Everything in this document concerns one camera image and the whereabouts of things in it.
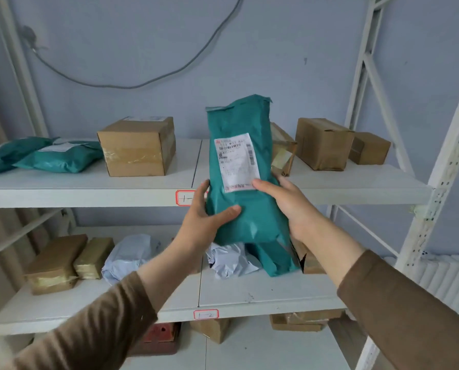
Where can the person's right hand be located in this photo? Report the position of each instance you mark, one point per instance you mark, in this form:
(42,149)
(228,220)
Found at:
(295,211)

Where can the person's left hand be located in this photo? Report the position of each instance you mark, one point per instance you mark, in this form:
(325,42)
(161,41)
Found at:
(196,227)

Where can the person's left thumb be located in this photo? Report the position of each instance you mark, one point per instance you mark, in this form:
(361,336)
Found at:
(226,216)

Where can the person's right thumb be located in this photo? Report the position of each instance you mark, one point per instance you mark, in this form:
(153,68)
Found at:
(267,188)

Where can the tall green mailer bag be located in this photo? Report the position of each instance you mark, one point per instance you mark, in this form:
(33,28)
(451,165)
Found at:
(241,119)

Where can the person's left forearm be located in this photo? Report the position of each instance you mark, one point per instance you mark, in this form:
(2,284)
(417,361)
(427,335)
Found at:
(98,315)

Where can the person's right forearm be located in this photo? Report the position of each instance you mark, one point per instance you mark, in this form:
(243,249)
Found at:
(387,304)

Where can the red-bordered shelf label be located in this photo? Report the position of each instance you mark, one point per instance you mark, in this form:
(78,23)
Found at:
(185,198)
(206,314)

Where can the crumpled white mailer bag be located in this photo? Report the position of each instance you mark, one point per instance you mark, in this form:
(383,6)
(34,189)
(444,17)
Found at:
(229,262)

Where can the narrow cardboard box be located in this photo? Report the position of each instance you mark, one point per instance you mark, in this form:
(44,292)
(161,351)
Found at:
(281,144)

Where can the brown taped cardboard box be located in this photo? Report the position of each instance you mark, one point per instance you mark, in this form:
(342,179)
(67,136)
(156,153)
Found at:
(322,144)

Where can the torn cardboard box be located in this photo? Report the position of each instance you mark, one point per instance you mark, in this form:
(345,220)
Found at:
(310,262)

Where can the white metal shelf rack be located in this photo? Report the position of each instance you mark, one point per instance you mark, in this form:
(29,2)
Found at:
(368,184)

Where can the smooth white mailer bag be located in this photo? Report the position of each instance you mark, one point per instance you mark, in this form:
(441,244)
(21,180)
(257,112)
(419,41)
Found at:
(127,256)

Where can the small brown cardboard box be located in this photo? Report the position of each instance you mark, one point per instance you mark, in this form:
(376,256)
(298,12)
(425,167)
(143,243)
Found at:
(370,149)

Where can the large cardboard box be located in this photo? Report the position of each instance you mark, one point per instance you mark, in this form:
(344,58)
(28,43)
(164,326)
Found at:
(137,150)

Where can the small tape-wrapped cardboard box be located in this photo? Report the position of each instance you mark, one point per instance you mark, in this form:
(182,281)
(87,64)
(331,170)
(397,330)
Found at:
(92,258)

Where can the red box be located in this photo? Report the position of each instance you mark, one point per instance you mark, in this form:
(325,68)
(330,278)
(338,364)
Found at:
(158,339)

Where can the flat tape-wrapped cardboard box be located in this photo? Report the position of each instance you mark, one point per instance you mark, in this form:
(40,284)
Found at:
(54,263)

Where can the white radiator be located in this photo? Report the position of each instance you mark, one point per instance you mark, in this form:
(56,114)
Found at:
(445,283)

